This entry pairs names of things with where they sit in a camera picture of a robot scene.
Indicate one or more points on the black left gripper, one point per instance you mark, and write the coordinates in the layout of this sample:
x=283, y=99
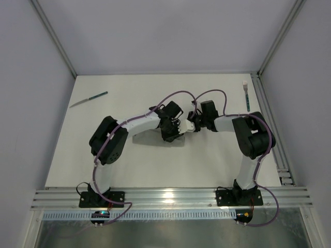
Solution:
x=170, y=132

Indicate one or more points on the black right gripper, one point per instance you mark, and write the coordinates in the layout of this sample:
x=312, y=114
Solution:
x=195, y=119

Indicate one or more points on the grey cloth napkin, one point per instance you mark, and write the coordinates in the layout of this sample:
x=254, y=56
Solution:
x=154, y=138

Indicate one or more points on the fork with green handle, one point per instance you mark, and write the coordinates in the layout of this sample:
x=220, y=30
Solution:
x=245, y=87

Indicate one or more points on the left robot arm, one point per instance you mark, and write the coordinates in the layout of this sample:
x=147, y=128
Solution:
x=108, y=141

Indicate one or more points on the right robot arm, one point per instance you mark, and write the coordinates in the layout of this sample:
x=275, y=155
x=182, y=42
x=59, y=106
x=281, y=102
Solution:
x=255, y=140

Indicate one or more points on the right controller board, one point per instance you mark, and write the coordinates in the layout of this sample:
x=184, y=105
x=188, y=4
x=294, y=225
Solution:
x=243, y=216

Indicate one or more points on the controller board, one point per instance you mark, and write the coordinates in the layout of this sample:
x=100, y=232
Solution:
x=98, y=218
x=243, y=216

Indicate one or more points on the left controller board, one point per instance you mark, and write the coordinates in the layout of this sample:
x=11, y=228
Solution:
x=98, y=218

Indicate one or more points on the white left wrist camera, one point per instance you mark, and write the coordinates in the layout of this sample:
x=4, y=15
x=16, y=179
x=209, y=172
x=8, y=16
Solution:
x=186, y=126

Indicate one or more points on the knife with green handle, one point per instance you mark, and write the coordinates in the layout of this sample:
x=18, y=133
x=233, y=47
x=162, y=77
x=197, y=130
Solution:
x=89, y=99

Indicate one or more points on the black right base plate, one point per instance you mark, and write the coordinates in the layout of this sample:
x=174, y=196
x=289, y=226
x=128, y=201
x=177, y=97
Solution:
x=237, y=197

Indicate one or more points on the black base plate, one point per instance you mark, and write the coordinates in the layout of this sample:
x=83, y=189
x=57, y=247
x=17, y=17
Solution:
x=237, y=197
x=93, y=200

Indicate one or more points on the slotted grey cable duct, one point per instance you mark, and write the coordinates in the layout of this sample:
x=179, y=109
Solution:
x=143, y=215

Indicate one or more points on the aluminium right side rail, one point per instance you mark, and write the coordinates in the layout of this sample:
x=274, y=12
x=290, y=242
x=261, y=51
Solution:
x=280, y=157

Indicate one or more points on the aluminium rail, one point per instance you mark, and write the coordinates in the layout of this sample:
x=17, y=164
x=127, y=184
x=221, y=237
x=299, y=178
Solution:
x=171, y=198
x=280, y=157

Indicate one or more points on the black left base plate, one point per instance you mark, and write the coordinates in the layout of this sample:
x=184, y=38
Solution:
x=93, y=200

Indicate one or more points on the aluminium front rail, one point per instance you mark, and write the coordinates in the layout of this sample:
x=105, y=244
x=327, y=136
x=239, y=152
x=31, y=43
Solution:
x=171, y=198

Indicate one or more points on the right corner frame post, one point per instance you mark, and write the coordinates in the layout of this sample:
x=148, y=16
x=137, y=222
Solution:
x=281, y=34

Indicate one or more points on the corner frame post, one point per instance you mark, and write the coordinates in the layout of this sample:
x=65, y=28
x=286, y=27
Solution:
x=281, y=34
x=53, y=36

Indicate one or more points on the left corner frame post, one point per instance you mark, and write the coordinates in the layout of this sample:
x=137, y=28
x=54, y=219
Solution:
x=53, y=36

